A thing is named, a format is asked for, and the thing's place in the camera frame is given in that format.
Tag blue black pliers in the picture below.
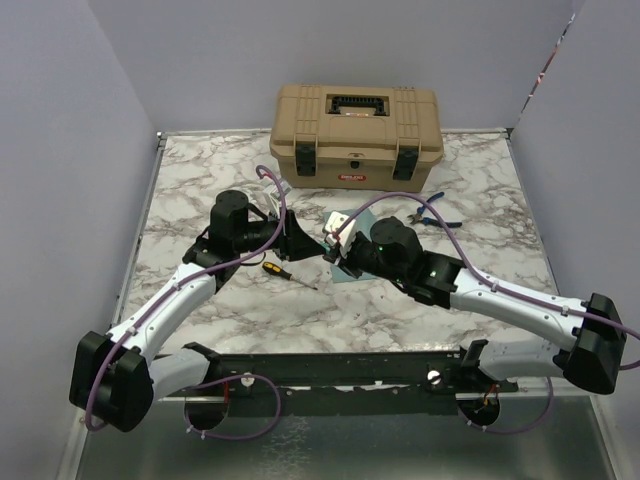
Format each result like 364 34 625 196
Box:
407 192 464 230

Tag aluminium frame rail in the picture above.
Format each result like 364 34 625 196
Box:
109 132 168 327

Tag tan plastic toolbox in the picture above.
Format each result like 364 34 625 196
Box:
269 84 444 193

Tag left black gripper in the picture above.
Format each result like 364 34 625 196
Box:
235 207 327 262

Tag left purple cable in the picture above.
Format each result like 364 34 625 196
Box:
83 164 289 441

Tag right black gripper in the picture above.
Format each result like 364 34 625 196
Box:
325 232 407 285

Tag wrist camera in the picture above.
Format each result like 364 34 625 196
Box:
262 180 292 215
323 211 357 258

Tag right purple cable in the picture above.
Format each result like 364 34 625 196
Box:
334 192 640 435

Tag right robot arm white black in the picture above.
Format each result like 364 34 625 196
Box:
323 211 626 395

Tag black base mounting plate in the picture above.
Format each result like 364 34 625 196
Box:
164 344 531 419

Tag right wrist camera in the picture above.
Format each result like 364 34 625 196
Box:
323 211 357 258

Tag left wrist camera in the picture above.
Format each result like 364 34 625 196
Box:
262 180 292 215

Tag yellow black screwdriver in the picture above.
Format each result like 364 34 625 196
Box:
261 261 318 291

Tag purple cable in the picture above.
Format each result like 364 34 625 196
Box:
334 192 640 435
83 164 289 441

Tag teal envelope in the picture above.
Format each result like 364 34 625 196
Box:
322 207 380 285

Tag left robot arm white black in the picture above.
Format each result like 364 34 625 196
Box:
69 190 324 432

